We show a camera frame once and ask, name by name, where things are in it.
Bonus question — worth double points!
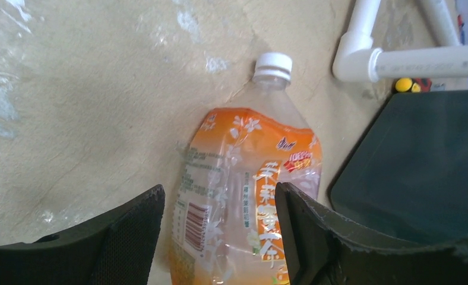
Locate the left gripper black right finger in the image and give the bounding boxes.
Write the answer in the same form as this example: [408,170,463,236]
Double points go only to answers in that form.
[275,183,468,284]

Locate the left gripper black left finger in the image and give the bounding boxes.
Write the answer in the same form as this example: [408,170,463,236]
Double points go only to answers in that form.
[0,185,165,284]

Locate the dark green trash bin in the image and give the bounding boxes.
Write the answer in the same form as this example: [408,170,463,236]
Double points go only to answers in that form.
[330,90,468,244]

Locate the yellow black screwdriver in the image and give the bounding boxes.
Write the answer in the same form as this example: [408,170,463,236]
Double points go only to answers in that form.
[394,77,421,93]

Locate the white pvc pipe frame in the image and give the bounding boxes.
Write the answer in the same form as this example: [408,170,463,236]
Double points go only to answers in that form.
[332,1,468,83]

